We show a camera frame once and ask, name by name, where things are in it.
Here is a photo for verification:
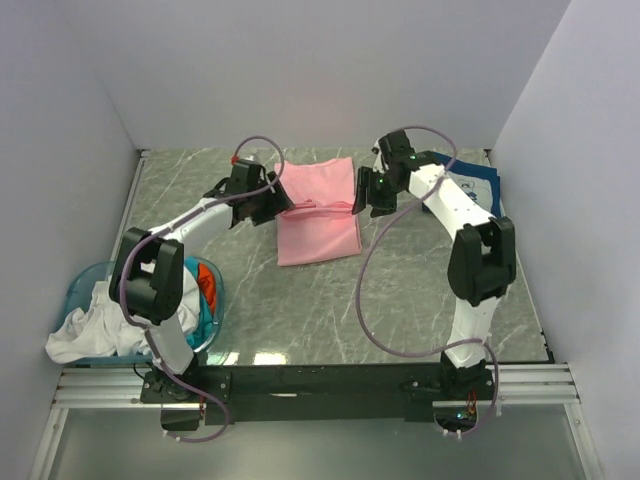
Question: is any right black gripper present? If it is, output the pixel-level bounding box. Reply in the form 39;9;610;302
350;167;403;219

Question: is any pink t shirt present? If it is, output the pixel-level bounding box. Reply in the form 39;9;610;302
276;157;362;267

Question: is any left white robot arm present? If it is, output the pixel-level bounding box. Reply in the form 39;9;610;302
109;158;293;402

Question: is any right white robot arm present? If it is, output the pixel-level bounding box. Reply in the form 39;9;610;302
352;129;516;399

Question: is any orange t shirt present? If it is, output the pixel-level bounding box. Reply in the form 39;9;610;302
197;263;217;311

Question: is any folded blue printed t shirt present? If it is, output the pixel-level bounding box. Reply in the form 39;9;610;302
449;160;503;217

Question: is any teal t shirt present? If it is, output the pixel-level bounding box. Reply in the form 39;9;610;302
181;256;219;350

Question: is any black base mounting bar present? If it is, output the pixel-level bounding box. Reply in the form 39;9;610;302
140;362;495;430

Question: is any blue plastic laundry basket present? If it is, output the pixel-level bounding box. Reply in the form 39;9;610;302
56;257;225;366

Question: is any white t shirt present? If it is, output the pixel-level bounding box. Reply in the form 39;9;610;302
45;279;186;364

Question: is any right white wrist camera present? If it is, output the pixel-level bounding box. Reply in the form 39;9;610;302
371;141;386;173

